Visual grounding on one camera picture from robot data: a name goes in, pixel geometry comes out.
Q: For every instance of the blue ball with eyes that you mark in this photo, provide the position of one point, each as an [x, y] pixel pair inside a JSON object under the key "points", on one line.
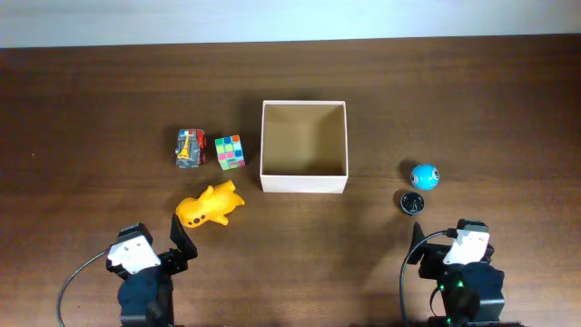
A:
{"points": [[424, 177]]}

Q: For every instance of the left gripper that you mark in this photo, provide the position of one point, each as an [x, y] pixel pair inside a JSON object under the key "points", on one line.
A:
{"points": [[183, 243]]}

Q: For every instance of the yellow rubber toy animal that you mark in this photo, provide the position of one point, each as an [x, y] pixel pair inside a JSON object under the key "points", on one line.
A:
{"points": [[211, 206]]}

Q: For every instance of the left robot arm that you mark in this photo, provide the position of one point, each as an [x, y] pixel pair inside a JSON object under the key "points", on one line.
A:
{"points": [[146, 294]]}

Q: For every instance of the white cardboard box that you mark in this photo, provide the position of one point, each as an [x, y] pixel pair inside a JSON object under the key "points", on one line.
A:
{"points": [[304, 146]]}

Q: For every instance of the red grey toy truck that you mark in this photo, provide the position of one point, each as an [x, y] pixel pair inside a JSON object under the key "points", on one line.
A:
{"points": [[190, 148]]}

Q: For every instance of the colourful puzzle cube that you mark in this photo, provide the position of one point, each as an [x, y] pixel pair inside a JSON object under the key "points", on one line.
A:
{"points": [[229, 152]]}

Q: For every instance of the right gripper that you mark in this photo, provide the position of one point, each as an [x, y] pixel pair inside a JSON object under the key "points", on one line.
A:
{"points": [[433, 258]]}

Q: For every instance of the small black round toy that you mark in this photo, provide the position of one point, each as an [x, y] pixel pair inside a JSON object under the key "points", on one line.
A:
{"points": [[412, 203]]}

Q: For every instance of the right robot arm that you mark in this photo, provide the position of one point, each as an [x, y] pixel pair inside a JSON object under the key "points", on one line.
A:
{"points": [[471, 294]]}

